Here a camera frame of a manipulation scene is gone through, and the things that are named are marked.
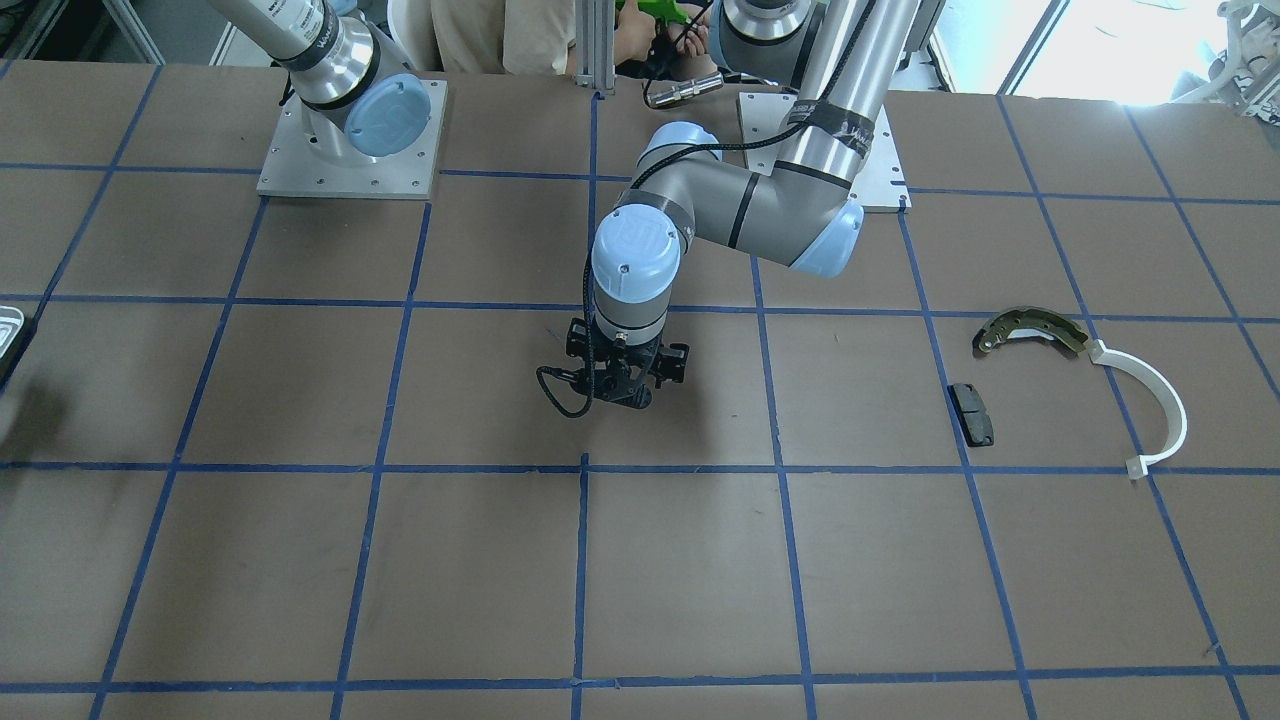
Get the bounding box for olive metal brake shoe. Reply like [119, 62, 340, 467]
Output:
[972, 305, 1092, 354]

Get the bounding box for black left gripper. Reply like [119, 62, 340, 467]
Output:
[566, 318, 690, 409]

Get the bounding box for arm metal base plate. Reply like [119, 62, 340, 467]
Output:
[737, 90, 913, 214]
[256, 79, 449, 200]

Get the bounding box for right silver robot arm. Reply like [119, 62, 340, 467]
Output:
[211, 1, 433, 158]

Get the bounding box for person in beige shirt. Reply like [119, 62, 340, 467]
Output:
[426, 1, 717, 79]

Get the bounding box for dark grey brake pad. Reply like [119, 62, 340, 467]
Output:
[947, 383, 995, 448]

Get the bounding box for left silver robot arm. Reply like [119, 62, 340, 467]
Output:
[538, 1, 919, 409]

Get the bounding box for green plastic tool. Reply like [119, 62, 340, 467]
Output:
[634, 1, 714, 26]

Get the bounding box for ribbed metal tray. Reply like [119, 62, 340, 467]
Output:
[0, 305, 28, 380]

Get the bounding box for aluminium frame post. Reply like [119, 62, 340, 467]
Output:
[572, 0, 617, 95]

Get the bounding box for white curved plastic bracket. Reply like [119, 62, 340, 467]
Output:
[1088, 340, 1189, 480]

